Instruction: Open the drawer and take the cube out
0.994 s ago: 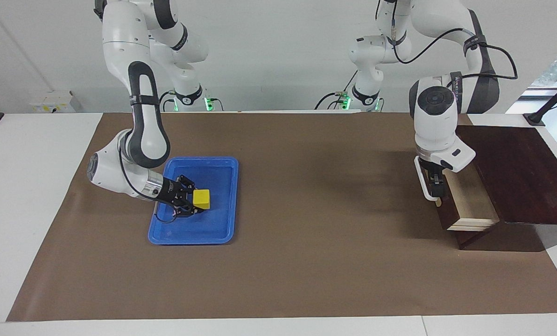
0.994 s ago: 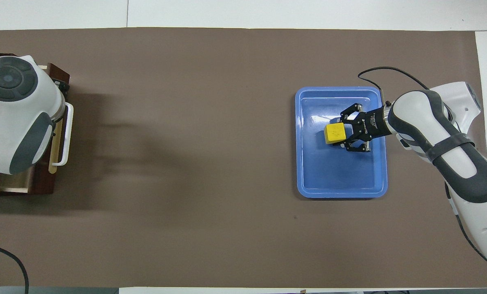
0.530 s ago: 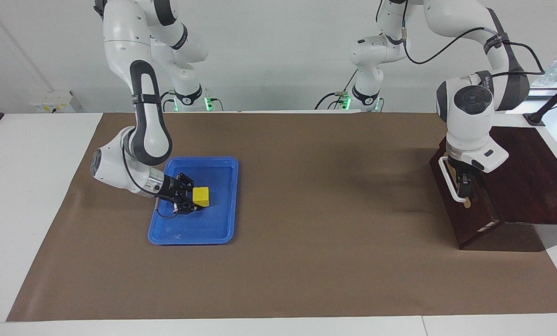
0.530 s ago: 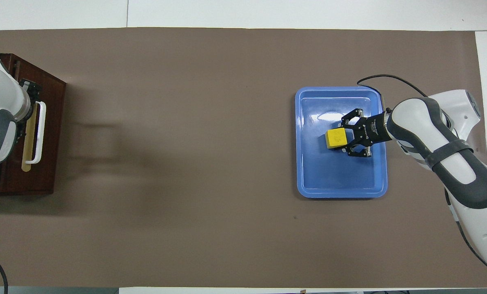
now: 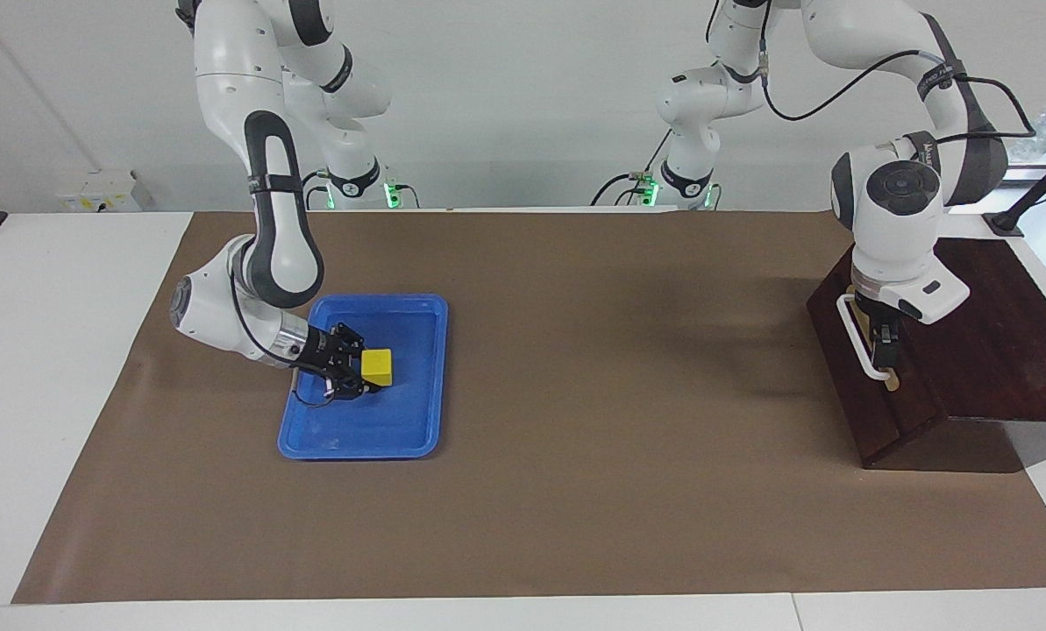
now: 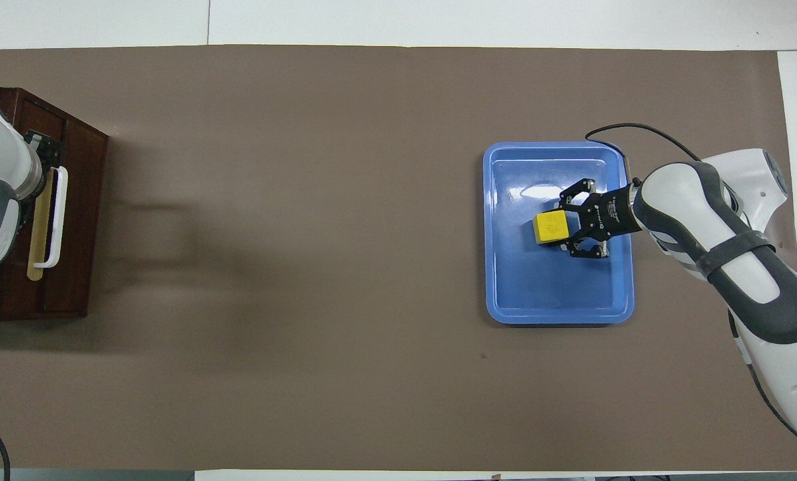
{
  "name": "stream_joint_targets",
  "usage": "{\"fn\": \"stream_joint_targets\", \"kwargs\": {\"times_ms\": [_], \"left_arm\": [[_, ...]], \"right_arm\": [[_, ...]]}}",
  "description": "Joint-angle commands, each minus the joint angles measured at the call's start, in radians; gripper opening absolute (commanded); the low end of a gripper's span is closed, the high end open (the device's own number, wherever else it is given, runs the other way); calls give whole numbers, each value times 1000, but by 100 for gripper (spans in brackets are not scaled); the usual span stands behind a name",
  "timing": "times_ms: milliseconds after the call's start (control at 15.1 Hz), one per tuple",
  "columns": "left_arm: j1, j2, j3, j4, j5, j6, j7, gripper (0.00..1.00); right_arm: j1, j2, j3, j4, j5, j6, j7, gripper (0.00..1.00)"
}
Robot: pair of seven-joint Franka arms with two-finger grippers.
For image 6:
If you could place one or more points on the blue plastic tray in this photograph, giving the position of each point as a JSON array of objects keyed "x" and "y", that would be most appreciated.
[{"x": 545, "y": 287}]

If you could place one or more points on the brown table mat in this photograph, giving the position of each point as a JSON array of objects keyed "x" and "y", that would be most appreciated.
[{"x": 304, "y": 267}]

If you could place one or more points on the yellow cube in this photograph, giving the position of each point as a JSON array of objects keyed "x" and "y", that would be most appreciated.
[{"x": 552, "y": 227}]

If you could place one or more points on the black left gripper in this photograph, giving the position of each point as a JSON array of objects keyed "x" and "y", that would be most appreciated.
[{"x": 47, "y": 152}]

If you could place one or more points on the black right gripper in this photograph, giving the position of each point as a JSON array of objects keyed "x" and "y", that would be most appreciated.
[{"x": 612, "y": 212}]

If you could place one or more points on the dark wooden cabinet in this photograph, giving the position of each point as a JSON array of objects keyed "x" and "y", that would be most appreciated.
[{"x": 84, "y": 214}]

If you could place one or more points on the dark wooden drawer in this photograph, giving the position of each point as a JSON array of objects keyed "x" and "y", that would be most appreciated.
[{"x": 52, "y": 214}]

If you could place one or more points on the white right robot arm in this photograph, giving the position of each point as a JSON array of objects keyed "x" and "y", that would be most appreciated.
[{"x": 739, "y": 267}]

